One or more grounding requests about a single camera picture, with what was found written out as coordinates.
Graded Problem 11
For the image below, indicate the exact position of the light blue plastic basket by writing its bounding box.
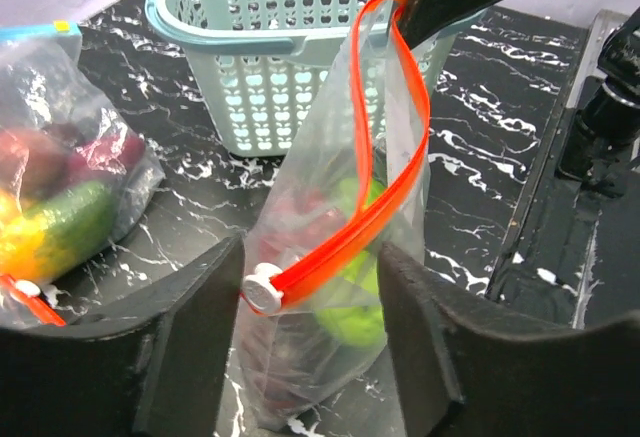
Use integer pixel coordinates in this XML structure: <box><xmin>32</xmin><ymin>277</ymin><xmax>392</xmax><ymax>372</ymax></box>
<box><xmin>144</xmin><ymin>0</ymin><xmax>486</xmax><ymax>158</ymax></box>

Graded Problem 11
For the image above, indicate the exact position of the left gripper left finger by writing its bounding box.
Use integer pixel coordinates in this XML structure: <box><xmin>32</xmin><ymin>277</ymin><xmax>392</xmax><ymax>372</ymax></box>
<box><xmin>1</xmin><ymin>238</ymin><xmax>244</xmax><ymax>436</ymax></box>

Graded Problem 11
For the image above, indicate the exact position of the green custard apple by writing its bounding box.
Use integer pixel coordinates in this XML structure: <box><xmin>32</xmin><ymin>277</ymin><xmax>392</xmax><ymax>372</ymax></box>
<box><xmin>313</xmin><ymin>251</ymin><xmax>384</xmax><ymax>348</ymax></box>

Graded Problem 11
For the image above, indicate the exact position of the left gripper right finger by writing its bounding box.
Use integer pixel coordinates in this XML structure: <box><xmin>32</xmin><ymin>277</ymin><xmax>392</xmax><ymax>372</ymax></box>
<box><xmin>378</xmin><ymin>244</ymin><xmax>639</xmax><ymax>436</ymax></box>

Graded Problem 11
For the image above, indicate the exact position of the orange-zipper clear bag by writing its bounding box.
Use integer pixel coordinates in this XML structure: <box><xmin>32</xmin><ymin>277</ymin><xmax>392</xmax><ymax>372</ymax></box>
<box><xmin>236</xmin><ymin>0</ymin><xmax>430</xmax><ymax>430</ymax></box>
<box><xmin>1</xmin><ymin>274</ymin><xmax>66</xmax><ymax>330</ymax></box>

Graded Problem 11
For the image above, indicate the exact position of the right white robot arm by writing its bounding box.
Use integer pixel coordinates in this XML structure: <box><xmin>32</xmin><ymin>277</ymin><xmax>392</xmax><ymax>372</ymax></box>
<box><xmin>399</xmin><ymin>0</ymin><xmax>639</xmax><ymax>196</ymax></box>

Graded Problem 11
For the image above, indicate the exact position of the green lime fruit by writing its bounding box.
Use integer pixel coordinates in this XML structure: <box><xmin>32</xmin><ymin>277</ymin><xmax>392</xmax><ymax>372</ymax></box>
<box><xmin>335</xmin><ymin>177</ymin><xmax>386</xmax><ymax>216</ymax></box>

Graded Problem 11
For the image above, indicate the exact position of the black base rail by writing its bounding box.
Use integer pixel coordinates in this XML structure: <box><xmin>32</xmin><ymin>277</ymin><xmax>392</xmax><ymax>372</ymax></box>
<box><xmin>486</xmin><ymin>10</ymin><xmax>639</xmax><ymax>329</ymax></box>

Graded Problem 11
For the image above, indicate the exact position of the blue-zipper clear bag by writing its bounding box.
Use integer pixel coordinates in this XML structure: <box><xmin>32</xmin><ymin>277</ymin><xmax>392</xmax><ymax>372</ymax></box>
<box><xmin>0</xmin><ymin>20</ymin><xmax>166</xmax><ymax>328</ymax></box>

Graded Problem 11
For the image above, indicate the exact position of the magenta round fruit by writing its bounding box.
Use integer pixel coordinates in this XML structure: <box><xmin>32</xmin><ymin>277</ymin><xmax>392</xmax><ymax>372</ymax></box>
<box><xmin>67</xmin><ymin>134</ymin><xmax>145</xmax><ymax>183</ymax></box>

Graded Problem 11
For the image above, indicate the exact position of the red apple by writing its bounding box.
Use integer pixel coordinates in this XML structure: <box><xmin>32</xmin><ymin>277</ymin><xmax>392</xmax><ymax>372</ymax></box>
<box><xmin>1</xmin><ymin>128</ymin><xmax>68</xmax><ymax>197</ymax></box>

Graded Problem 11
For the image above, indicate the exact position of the red grape bunch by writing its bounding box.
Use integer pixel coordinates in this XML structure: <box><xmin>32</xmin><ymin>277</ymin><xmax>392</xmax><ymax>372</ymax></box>
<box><xmin>259</xmin><ymin>190</ymin><xmax>347</xmax><ymax>259</ymax></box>

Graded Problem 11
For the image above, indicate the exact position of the green yellow mango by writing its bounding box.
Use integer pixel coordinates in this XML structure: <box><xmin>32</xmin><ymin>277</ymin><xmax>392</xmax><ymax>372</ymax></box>
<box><xmin>1</xmin><ymin>180</ymin><xmax>117</xmax><ymax>285</ymax></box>

